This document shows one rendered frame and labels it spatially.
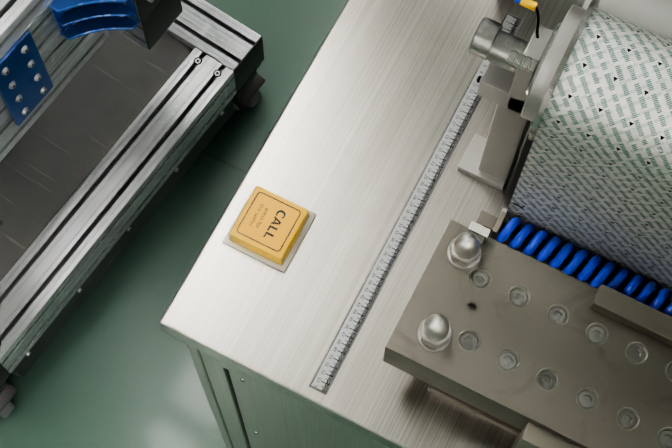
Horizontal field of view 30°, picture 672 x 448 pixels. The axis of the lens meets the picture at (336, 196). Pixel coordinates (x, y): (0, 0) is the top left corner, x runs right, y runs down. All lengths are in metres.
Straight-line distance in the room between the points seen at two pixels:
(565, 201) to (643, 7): 0.21
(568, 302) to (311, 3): 1.44
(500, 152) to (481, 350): 0.25
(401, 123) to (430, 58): 0.10
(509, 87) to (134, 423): 1.26
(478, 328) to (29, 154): 1.21
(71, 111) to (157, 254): 0.33
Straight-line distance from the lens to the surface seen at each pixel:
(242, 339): 1.45
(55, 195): 2.30
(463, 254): 1.31
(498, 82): 1.31
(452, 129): 1.54
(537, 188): 1.29
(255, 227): 1.46
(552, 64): 1.14
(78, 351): 2.42
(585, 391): 1.33
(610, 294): 1.34
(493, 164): 1.48
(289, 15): 2.65
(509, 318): 1.33
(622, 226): 1.29
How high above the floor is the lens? 2.29
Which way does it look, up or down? 68 degrees down
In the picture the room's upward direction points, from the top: 2 degrees clockwise
